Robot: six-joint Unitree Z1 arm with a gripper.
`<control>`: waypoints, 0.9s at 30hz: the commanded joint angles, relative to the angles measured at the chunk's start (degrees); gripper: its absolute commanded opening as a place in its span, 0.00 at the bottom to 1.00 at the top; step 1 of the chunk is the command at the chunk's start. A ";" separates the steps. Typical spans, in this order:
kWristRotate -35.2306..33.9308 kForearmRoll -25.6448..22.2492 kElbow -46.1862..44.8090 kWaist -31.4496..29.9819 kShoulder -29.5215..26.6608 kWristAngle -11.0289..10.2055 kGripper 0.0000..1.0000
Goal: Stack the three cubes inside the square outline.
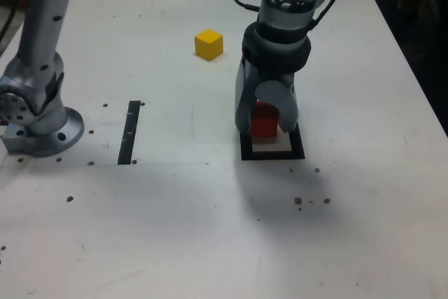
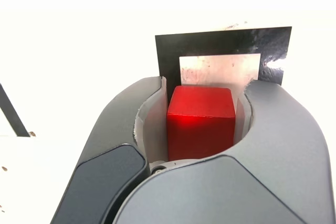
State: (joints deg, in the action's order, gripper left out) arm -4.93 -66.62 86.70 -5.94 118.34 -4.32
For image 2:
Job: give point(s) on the red cube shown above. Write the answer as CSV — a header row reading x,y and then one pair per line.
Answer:
x,y
199,129

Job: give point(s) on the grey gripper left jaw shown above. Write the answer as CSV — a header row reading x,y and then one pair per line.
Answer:
x,y
105,171

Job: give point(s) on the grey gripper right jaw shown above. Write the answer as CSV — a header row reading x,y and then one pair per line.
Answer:
x,y
236,190

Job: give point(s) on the black tape strip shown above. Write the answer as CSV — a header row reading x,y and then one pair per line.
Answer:
x,y
13,113

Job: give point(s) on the black tape square outline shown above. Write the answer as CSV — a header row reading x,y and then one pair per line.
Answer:
x,y
210,43

